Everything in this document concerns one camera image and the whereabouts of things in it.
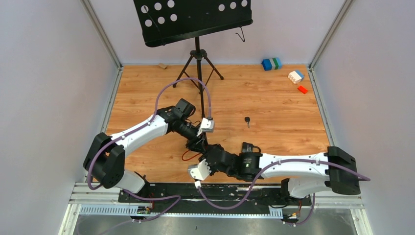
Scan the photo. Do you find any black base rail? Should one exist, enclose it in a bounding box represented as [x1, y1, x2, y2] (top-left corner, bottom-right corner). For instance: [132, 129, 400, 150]
[138, 183, 312, 214]

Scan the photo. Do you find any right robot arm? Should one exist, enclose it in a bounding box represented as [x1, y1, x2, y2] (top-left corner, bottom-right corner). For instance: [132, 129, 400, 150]
[188, 142, 365, 205]

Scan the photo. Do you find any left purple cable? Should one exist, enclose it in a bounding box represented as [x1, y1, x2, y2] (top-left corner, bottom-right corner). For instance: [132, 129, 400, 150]
[86, 77, 213, 202]

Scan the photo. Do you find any black padlock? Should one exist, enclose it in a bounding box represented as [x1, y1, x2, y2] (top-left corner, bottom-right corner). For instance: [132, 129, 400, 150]
[241, 142, 261, 153]

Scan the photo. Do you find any white blue block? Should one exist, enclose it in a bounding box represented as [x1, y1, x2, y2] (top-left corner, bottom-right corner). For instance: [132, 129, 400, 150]
[287, 70, 305, 84]

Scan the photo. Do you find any black music stand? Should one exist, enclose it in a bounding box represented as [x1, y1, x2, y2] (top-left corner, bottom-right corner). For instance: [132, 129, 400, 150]
[134, 0, 253, 109]

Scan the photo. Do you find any red block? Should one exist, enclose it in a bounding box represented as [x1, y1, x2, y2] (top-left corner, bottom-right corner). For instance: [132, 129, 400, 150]
[298, 86, 308, 94]

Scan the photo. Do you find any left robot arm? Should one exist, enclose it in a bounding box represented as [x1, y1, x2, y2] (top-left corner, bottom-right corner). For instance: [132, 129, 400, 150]
[83, 99, 214, 202]

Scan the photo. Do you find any white slotted cable duct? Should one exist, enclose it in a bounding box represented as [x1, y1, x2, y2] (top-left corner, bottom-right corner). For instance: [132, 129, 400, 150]
[78, 204, 283, 219]

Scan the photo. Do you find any blue green block stack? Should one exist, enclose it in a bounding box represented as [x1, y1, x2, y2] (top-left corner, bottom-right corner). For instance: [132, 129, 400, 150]
[261, 57, 283, 71]

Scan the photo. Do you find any red cable lock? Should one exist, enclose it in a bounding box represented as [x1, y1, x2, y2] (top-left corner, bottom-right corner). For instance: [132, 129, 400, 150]
[181, 149, 202, 162]

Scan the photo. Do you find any black head key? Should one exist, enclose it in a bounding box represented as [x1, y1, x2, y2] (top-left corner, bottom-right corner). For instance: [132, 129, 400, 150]
[244, 117, 251, 128]

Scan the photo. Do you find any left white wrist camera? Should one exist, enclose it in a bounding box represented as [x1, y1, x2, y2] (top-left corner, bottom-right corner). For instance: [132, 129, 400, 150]
[198, 117, 215, 135]

